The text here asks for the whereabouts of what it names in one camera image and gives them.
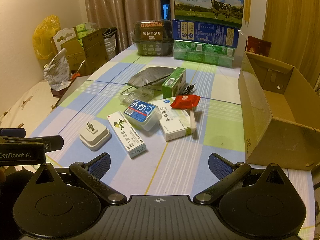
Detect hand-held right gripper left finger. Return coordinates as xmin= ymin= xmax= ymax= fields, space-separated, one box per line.
xmin=32 ymin=152 xmax=127 ymax=205

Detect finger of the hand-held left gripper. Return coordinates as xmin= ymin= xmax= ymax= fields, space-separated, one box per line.
xmin=0 ymin=135 xmax=64 ymax=152
xmin=0 ymin=128 xmax=27 ymax=138

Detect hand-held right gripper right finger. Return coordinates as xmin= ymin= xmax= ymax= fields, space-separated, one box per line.
xmin=192 ymin=152 xmax=288 ymax=205

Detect white medicine box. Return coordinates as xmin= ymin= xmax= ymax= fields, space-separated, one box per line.
xmin=152 ymin=97 xmax=198 ymax=142

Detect red candy packet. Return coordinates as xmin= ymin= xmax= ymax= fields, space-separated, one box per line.
xmin=170 ymin=94 xmax=201 ymax=110

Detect clear packaging with metal hook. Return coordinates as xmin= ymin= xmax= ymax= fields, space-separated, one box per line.
xmin=119 ymin=85 xmax=155 ymax=105

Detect small green paper box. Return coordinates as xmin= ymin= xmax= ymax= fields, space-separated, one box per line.
xmin=161 ymin=67 xmax=187 ymax=98

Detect silver foil pouch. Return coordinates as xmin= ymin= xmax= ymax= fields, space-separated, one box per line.
xmin=125 ymin=66 xmax=175 ymax=90

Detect desktop with checked cloth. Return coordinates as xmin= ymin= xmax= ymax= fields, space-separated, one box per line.
xmin=29 ymin=45 xmax=316 ymax=232

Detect white power adapter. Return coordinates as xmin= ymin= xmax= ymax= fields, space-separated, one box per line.
xmin=79 ymin=121 xmax=112 ymax=152

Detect floral bed sheet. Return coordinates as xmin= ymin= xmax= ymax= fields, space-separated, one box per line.
xmin=0 ymin=80 xmax=60 ymax=130

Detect white ointment box green print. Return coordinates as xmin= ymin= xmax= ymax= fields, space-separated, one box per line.
xmin=107 ymin=111 xmax=147 ymax=158

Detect dark wooden stand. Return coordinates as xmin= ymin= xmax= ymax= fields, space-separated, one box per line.
xmin=50 ymin=80 xmax=73 ymax=98

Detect white plastic spoon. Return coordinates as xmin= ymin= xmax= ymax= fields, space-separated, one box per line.
xmin=189 ymin=110 xmax=197 ymax=133

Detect clear plastic box blue label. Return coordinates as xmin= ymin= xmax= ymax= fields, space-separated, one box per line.
xmin=123 ymin=99 xmax=162 ymax=131

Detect crumpled silver bag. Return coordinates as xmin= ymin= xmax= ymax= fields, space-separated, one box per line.
xmin=43 ymin=48 xmax=72 ymax=92

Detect small brown cardboard box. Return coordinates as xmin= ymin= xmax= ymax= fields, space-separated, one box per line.
xmin=61 ymin=39 xmax=87 ymax=74

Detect tall brown cardboard box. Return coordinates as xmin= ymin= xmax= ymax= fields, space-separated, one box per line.
xmin=82 ymin=29 xmax=109 ymax=75

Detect yellow plastic bag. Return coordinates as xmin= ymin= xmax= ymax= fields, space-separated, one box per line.
xmin=32 ymin=15 xmax=61 ymax=60

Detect white plastic bucket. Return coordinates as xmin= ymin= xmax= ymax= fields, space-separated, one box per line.
xmin=104 ymin=37 xmax=117 ymax=57

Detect green shrink-wrapped carton pack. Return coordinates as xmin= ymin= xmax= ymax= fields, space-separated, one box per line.
xmin=173 ymin=39 xmax=236 ymax=68

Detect green tissue packs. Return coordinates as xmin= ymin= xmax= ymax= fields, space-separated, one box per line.
xmin=75 ymin=22 xmax=97 ymax=40

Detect dark red gift box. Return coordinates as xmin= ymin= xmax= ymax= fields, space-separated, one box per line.
xmin=245 ymin=35 xmax=272 ymax=57

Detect blue printed carton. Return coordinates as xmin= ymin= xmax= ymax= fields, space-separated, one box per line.
xmin=172 ymin=19 xmax=239 ymax=48

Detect dark plastic food box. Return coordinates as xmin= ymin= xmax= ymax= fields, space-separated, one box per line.
xmin=132 ymin=19 xmax=174 ymax=57

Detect beige curtain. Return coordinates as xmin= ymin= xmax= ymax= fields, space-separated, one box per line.
xmin=82 ymin=0 xmax=160 ymax=53

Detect wooden door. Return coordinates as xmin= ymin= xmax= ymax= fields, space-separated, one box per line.
xmin=262 ymin=0 xmax=320 ymax=93

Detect milk carton with cow print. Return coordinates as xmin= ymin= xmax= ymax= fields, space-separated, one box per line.
xmin=172 ymin=0 xmax=245 ymax=28

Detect dark window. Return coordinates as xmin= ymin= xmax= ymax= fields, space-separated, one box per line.
xmin=160 ymin=0 xmax=174 ymax=22

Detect black cable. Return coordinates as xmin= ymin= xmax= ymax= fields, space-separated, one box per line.
xmin=180 ymin=84 xmax=196 ymax=95

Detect yellow wall hanging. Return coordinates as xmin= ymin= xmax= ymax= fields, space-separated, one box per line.
xmin=244 ymin=0 xmax=251 ymax=26

